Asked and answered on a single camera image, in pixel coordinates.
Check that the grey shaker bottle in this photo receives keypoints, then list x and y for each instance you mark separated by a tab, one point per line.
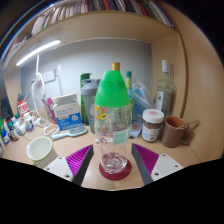
88	100

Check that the brown jar with white lid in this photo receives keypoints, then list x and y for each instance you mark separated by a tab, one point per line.
152	128

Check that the white and blue carton box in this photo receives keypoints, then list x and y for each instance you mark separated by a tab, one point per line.
68	115

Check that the white LED light bar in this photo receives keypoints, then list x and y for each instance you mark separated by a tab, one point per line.
38	51

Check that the clear glass bottle white cap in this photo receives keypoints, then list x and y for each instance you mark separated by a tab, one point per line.
165	95

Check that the bottle with teal cap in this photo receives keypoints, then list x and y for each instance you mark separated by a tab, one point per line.
128	78

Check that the light blue hairbrush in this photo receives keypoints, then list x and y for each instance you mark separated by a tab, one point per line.
75	130

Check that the flat round red coaster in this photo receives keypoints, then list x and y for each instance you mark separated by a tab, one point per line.
115	176

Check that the white container with red label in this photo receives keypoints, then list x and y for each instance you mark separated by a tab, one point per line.
22	108

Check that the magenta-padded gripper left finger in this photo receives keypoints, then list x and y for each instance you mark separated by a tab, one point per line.
76	159

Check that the magenta pouch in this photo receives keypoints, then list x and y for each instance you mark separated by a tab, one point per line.
49	110

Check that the wooden shelf unit with books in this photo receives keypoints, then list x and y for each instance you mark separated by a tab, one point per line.
110	26

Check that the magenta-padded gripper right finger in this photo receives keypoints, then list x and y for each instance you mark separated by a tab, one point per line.
148	158

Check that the blue pack in plastic bag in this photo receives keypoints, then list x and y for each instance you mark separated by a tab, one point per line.
143	100

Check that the metal spoon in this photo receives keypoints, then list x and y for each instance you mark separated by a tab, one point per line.
191	124

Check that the white wall socket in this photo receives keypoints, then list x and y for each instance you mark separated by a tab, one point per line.
48	76

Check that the brown mug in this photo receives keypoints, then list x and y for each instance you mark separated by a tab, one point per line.
171	133

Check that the clear bottle with green cap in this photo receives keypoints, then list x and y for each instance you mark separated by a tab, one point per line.
112	110

